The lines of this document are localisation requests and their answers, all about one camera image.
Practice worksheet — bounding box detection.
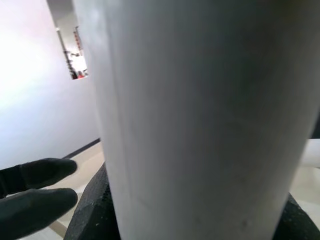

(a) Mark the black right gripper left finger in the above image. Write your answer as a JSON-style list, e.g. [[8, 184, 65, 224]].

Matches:
[[65, 162, 121, 240]]

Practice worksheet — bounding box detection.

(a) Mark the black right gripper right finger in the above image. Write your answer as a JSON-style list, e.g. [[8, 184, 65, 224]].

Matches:
[[281, 192, 320, 240]]

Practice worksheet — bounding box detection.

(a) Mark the white plastic table leg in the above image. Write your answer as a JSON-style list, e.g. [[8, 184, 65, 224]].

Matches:
[[71, 0, 320, 240]]

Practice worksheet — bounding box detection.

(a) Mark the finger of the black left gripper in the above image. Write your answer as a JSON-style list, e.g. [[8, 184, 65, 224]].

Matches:
[[0, 157, 78, 200], [0, 187, 79, 235]]

